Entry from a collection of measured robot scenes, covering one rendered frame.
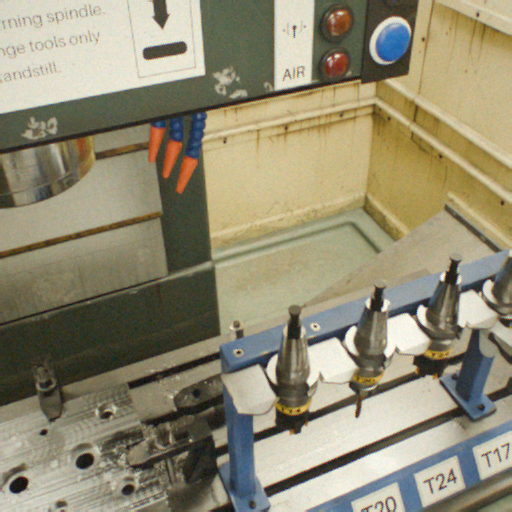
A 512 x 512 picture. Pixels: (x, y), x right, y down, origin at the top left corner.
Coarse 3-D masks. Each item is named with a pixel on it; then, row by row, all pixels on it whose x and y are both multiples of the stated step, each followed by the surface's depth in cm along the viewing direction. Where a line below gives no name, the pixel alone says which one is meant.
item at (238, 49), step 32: (224, 0) 40; (256, 0) 41; (320, 0) 43; (352, 0) 44; (224, 32) 41; (256, 32) 42; (320, 32) 44; (352, 32) 45; (224, 64) 43; (256, 64) 44; (352, 64) 47; (96, 96) 40; (128, 96) 41; (160, 96) 42; (192, 96) 43; (224, 96) 44; (256, 96) 46; (0, 128) 39; (32, 128) 40; (64, 128) 41; (96, 128) 42
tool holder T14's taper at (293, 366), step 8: (304, 328) 70; (288, 336) 69; (296, 336) 69; (304, 336) 69; (280, 344) 71; (288, 344) 69; (296, 344) 69; (304, 344) 70; (280, 352) 71; (288, 352) 70; (296, 352) 70; (304, 352) 70; (280, 360) 71; (288, 360) 70; (296, 360) 70; (304, 360) 71; (280, 368) 72; (288, 368) 71; (296, 368) 71; (304, 368) 71; (280, 376) 72; (288, 376) 72; (296, 376) 71; (304, 376) 72
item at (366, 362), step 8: (352, 328) 79; (352, 336) 78; (392, 336) 78; (352, 344) 77; (392, 344) 77; (352, 352) 76; (360, 352) 76; (384, 352) 76; (392, 352) 76; (360, 360) 75; (368, 360) 75; (376, 360) 76; (384, 360) 76; (360, 368) 76; (368, 368) 76; (384, 368) 77
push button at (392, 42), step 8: (392, 24) 46; (400, 24) 46; (384, 32) 46; (392, 32) 46; (400, 32) 46; (408, 32) 46; (376, 40) 46; (384, 40) 46; (392, 40) 46; (400, 40) 46; (408, 40) 47; (376, 48) 46; (384, 48) 46; (392, 48) 46; (400, 48) 47; (384, 56) 47; (392, 56) 47; (400, 56) 47
